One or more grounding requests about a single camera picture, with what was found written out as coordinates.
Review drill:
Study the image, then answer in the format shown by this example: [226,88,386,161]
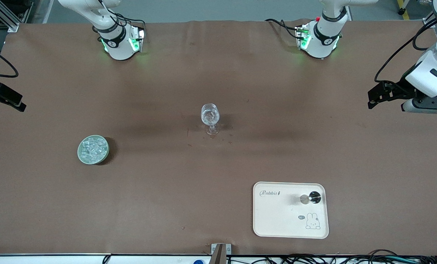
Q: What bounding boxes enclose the steel double jigger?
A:
[300,191,322,204]

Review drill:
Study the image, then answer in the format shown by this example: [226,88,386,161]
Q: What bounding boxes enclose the clear wine glass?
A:
[201,103,221,135]

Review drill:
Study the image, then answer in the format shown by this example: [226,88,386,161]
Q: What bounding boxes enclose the green ceramic bowl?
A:
[77,135,110,165]

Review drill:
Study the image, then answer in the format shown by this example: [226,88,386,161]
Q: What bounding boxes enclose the white rabbit print tray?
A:
[253,181,329,239]

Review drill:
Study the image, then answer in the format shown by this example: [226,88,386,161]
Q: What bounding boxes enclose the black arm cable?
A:
[0,43,19,78]
[374,18,437,83]

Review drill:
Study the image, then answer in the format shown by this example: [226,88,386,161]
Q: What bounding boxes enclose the aluminium frame rail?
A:
[0,0,21,33]

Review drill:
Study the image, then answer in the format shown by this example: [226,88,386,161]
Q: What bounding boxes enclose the black base cable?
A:
[265,18,300,40]
[98,0,146,35]

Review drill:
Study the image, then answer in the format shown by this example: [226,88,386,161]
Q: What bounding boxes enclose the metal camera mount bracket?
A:
[211,243,232,264]

